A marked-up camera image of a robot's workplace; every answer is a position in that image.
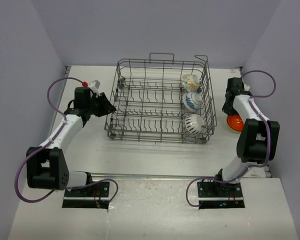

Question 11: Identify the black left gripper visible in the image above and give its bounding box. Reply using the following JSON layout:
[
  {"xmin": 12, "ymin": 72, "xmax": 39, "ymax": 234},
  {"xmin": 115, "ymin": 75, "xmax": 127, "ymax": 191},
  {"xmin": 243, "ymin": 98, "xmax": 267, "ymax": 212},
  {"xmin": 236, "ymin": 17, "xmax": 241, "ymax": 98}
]
[{"xmin": 86, "ymin": 92, "xmax": 116, "ymax": 118}]

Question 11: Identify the orange bowl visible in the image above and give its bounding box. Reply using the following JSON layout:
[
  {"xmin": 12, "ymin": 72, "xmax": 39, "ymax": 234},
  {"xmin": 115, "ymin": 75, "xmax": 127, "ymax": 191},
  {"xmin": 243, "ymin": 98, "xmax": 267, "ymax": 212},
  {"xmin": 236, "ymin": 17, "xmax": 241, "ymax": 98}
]
[{"xmin": 226, "ymin": 114, "xmax": 244, "ymax": 132}]

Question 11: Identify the white blue striped bowl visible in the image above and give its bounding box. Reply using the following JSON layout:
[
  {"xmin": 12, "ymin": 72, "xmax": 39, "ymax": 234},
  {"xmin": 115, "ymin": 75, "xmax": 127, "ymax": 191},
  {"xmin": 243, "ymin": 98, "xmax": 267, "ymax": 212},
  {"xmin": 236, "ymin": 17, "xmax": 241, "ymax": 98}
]
[{"xmin": 184, "ymin": 114, "xmax": 206, "ymax": 134}]

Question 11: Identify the grey wire dish rack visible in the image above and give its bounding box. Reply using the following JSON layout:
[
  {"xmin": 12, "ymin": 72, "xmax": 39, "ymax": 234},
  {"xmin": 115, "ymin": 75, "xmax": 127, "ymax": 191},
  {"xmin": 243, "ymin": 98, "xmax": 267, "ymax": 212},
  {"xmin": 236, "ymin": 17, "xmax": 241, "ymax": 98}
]
[{"xmin": 104, "ymin": 53, "xmax": 217, "ymax": 144}]

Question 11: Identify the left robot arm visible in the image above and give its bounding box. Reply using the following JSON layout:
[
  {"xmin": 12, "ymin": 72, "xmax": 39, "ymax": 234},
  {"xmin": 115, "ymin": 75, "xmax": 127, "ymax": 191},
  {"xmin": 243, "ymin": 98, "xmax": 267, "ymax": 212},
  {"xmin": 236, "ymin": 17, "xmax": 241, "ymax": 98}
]
[{"xmin": 26, "ymin": 87, "xmax": 116, "ymax": 197}]

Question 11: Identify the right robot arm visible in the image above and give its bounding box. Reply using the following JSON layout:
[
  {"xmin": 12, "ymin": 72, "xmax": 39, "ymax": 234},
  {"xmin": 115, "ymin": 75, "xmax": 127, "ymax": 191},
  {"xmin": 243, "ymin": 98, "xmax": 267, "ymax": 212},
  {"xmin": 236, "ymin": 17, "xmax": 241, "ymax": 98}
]
[{"xmin": 213, "ymin": 77, "xmax": 280, "ymax": 197}]

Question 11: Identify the white blue flower bowl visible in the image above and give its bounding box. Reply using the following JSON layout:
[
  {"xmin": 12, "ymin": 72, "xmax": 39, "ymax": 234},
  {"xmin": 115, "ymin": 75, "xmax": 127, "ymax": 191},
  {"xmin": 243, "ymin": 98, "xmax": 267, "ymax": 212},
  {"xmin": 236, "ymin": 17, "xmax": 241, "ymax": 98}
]
[{"xmin": 182, "ymin": 92, "xmax": 202, "ymax": 112}]

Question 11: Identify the white floral bowl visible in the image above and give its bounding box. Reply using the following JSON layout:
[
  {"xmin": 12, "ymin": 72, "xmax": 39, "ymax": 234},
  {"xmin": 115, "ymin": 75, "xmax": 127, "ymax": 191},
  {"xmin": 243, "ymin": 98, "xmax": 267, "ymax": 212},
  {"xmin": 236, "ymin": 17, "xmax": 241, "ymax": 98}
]
[{"xmin": 181, "ymin": 74, "xmax": 200, "ymax": 92}]

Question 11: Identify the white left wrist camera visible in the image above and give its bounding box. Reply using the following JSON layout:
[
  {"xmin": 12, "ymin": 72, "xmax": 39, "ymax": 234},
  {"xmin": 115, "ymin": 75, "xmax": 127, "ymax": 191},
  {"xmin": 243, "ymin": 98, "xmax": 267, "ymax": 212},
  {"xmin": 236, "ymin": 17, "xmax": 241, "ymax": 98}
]
[{"xmin": 88, "ymin": 79, "xmax": 100, "ymax": 96}]

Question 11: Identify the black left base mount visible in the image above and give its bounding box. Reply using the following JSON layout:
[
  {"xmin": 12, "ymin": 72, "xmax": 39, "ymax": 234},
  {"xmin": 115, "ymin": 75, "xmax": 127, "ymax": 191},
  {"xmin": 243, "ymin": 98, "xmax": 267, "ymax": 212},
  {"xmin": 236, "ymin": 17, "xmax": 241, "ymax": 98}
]
[{"xmin": 62, "ymin": 181, "xmax": 110, "ymax": 210}]

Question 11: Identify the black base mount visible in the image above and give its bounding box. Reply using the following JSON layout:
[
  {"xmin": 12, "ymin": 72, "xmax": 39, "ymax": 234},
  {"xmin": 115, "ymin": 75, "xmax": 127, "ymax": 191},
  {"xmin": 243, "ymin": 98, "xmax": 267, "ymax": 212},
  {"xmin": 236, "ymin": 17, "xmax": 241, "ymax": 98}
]
[
  {"xmin": 197, "ymin": 180, "xmax": 245, "ymax": 209},
  {"xmin": 62, "ymin": 181, "xmax": 110, "ymax": 210}
]

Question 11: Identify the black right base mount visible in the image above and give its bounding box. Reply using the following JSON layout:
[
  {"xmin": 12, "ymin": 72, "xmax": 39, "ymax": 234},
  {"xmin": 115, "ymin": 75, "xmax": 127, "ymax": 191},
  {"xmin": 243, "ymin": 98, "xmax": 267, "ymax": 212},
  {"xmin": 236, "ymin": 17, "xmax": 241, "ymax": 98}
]
[{"xmin": 197, "ymin": 180, "xmax": 245, "ymax": 209}]

